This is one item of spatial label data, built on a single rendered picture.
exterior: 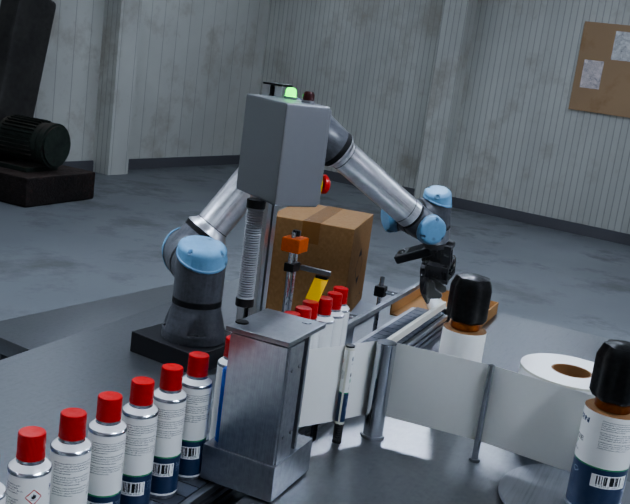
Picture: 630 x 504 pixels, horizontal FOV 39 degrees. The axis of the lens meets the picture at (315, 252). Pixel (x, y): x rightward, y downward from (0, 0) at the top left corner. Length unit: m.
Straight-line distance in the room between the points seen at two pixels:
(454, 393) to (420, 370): 0.07
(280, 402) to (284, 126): 0.52
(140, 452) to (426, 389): 0.60
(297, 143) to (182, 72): 9.37
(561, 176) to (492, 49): 1.66
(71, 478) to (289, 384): 0.36
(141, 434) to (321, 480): 0.36
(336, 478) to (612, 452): 0.45
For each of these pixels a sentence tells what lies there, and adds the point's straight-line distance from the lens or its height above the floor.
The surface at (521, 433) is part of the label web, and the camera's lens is 1.67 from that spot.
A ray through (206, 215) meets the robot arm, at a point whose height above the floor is 1.15.
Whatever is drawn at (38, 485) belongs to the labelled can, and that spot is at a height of 1.03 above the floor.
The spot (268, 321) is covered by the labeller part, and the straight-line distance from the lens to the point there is 1.43.
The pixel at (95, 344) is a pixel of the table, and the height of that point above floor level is 0.83.
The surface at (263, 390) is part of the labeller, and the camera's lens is 1.39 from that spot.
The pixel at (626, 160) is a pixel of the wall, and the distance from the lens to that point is 10.18.
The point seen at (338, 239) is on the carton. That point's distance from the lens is 2.44.
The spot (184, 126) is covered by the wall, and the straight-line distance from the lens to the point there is 11.14.
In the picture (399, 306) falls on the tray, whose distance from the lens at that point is 2.79.
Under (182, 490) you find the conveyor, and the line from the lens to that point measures 1.46.
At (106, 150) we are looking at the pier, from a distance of 9.97.
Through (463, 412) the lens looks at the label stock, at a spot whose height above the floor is 0.96.
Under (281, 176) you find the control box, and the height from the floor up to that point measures 1.34.
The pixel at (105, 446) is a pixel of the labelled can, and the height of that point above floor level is 1.02.
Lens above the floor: 1.57
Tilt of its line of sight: 12 degrees down
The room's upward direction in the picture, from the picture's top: 8 degrees clockwise
